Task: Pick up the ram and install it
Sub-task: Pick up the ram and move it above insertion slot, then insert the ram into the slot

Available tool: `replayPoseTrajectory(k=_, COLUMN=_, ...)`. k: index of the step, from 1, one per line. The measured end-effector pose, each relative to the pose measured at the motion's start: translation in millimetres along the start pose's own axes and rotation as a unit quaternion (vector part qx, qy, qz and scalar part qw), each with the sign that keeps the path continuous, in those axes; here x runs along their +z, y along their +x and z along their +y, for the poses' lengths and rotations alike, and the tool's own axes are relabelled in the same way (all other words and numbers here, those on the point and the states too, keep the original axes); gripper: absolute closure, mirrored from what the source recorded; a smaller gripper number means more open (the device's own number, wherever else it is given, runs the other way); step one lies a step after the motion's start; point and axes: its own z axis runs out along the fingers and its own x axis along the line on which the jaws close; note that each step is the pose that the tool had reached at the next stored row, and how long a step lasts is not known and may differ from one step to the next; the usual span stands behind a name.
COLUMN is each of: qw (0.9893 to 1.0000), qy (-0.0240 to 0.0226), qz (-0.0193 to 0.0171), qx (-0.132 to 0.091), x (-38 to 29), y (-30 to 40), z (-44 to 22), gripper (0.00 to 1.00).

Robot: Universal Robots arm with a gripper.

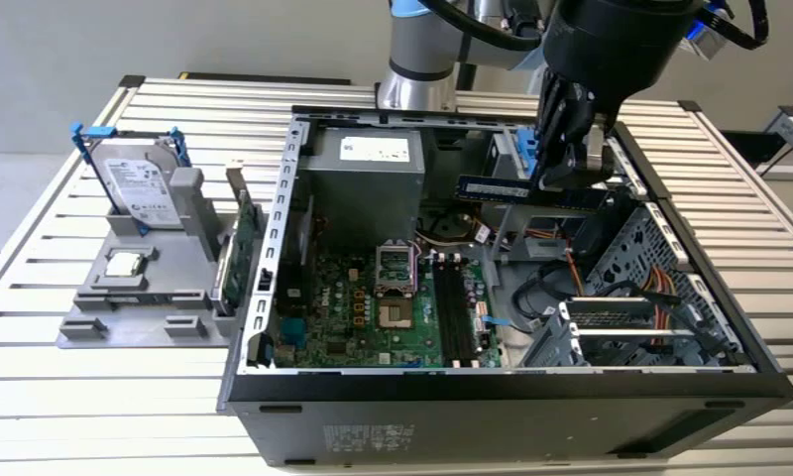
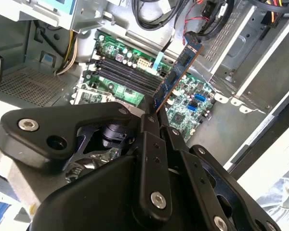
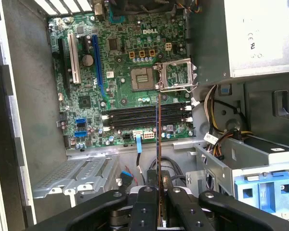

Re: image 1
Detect metal disk bay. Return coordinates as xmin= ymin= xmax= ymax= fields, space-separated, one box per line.
xmin=519 ymin=295 xmax=706 ymax=369

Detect green motherboard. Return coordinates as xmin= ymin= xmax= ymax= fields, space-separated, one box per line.
xmin=273 ymin=242 xmax=507 ymax=371

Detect grey power supply unit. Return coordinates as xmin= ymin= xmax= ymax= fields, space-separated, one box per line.
xmin=299 ymin=126 xmax=427 ymax=249

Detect silver CPU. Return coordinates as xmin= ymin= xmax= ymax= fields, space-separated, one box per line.
xmin=102 ymin=251 xmax=150 ymax=277

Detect hard disk in blue carrier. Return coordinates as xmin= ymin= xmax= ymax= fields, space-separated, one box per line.
xmin=69 ymin=121 xmax=194 ymax=235

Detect orange power wire bundle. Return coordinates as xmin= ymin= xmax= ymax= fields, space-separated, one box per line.
xmin=525 ymin=225 xmax=584 ymax=298

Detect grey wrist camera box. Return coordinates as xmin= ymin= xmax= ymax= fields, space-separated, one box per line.
xmin=684 ymin=4 xmax=729 ymax=61

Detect thick black data cable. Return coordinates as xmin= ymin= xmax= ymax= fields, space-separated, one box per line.
xmin=511 ymin=270 xmax=570 ymax=331

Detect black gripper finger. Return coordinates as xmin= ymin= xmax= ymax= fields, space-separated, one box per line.
xmin=533 ymin=78 xmax=596 ymax=192

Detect black RAM slot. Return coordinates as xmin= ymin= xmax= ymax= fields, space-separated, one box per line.
xmin=433 ymin=253 xmax=455 ymax=368
xmin=449 ymin=253 xmax=473 ymax=368
xmin=457 ymin=253 xmax=481 ymax=368
xmin=439 ymin=253 xmax=463 ymax=368

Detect blue drive latch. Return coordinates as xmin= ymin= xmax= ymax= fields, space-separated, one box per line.
xmin=513 ymin=127 xmax=545 ymax=176

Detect black open PC case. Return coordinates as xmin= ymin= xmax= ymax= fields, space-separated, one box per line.
xmin=215 ymin=103 xmax=793 ymax=467

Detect orange red yellow wires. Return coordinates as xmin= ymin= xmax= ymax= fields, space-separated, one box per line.
xmin=638 ymin=264 xmax=682 ymax=343

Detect CPU socket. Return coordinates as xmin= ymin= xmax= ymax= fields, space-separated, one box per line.
xmin=377 ymin=296 xmax=415 ymax=331

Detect metal socket cover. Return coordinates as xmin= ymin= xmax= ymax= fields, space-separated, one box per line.
xmin=374 ymin=238 xmax=417 ymax=295

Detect metal drive cage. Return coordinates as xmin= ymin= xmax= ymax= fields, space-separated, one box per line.
xmin=481 ymin=126 xmax=649 ymax=262

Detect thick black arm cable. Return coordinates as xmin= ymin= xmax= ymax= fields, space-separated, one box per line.
xmin=418 ymin=0 xmax=550 ymax=52

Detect black camera cable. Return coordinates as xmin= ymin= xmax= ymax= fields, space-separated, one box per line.
xmin=700 ymin=0 xmax=776 ymax=52

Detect aluminium side table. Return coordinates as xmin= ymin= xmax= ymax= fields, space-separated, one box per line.
xmin=756 ymin=104 xmax=793 ymax=179

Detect green graphics card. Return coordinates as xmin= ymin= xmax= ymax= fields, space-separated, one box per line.
xmin=214 ymin=157 xmax=265 ymax=318

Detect pale yellow wire bundle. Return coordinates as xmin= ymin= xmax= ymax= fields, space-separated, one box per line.
xmin=413 ymin=210 xmax=497 ymax=249

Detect grey parts rack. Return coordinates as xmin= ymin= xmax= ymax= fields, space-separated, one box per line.
xmin=55 ymin=166 xmax=265 ymax=351

